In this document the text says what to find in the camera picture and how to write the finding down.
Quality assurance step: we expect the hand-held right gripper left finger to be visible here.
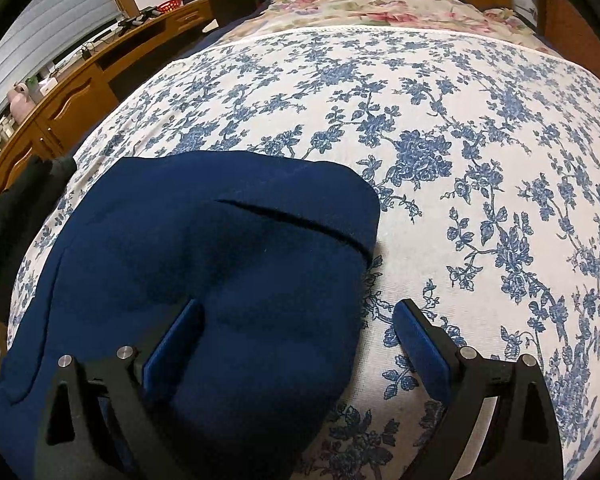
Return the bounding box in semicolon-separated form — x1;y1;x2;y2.
36;298;205;480

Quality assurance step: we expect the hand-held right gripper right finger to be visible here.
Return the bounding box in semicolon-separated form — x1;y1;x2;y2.
392;298;566;480

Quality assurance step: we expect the navy blue suit jacket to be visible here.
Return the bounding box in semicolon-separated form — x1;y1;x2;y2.
0;150;381;480

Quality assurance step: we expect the dark cloth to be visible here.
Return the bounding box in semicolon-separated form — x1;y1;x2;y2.
0;156;78;321

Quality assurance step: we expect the blue floral bed sheet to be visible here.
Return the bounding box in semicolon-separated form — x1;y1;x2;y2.
7;24;600;480

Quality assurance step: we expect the wooden desk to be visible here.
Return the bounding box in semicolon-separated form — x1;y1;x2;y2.
0;0;216;201

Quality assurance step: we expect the pink floral quilt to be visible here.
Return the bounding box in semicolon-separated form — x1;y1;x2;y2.
212;0;561;58

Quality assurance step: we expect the grey window blind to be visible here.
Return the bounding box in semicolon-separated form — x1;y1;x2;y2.
0;0;126;141

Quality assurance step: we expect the wooden louvered wardrobe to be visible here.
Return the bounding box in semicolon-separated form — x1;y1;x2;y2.
522;0;600;86

